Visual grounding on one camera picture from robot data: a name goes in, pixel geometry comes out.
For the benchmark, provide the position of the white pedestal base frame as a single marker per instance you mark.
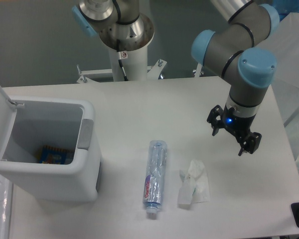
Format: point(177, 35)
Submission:
point(155, 72)

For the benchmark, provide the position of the crushed clear plastic bottle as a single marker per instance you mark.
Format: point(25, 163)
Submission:
point(155, 178)

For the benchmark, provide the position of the blue yellow snack bag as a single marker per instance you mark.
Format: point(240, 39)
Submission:
point(52, 155)

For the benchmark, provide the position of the white trash can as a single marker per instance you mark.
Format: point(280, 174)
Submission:
point(62, 123)

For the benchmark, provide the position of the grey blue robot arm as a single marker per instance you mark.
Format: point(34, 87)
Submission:
point(232, 55)

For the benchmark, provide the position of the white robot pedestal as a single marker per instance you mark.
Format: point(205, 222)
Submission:
point(135, 62)

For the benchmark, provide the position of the white trash can lid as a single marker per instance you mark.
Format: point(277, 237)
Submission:
point(8, 111)

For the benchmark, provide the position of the white paper wrapper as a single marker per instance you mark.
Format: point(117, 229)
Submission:
point(195, 185)

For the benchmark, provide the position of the clear bubble wrap sheet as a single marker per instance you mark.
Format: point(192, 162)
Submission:
point(6, 189)

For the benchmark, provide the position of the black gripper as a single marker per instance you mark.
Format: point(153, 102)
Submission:
point(238, 126)

